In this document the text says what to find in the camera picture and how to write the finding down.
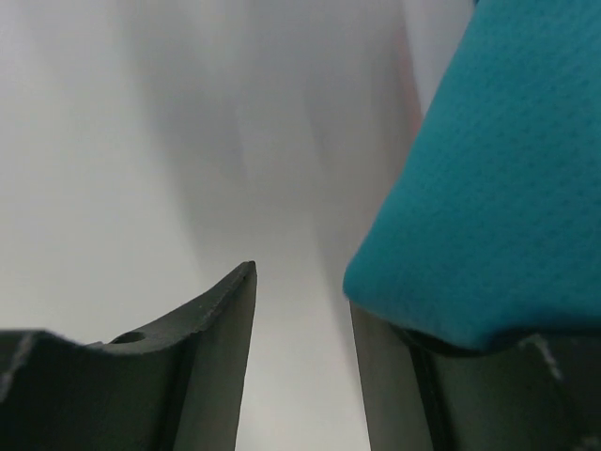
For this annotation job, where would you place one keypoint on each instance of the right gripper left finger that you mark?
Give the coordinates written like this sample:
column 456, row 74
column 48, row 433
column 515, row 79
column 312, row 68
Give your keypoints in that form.
column 175, row 383

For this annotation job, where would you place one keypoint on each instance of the teal t-shirt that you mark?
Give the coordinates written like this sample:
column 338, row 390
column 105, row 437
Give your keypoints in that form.
column 493, row 227

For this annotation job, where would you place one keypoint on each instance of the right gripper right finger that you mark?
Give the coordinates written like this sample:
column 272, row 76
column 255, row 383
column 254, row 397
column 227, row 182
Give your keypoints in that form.
column 419, row 394

